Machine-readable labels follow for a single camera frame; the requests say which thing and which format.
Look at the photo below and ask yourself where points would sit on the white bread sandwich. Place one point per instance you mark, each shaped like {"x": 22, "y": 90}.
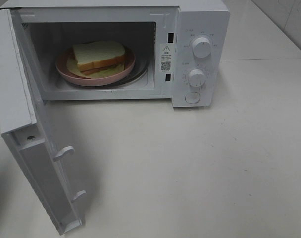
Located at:
{"x": 97, "y": 59}

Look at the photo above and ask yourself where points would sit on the pink round plate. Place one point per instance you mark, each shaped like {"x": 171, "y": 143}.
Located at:
{"x": 71, "y": 74}

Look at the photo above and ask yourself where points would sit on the white microwave oven body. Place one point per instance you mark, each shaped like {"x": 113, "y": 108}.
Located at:
{"x": 160, "y": 31}

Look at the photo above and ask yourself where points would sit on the glass microwave turntable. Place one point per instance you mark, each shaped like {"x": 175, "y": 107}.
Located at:
{"x": 138, "y": 71}

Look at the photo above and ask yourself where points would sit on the white microwave door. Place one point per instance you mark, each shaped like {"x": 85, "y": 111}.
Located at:
{"x": 25, "y": 127}

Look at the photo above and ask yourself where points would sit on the round door release button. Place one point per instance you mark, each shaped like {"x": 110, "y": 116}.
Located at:
{"x": 192, "y": 97}

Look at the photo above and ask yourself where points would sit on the white lower timer knob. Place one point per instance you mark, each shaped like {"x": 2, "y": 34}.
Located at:
{"x": 196, "y": 78}

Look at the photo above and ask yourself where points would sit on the white upper power knob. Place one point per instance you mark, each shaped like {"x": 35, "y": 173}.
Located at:
{"x": 201, "y": 46}

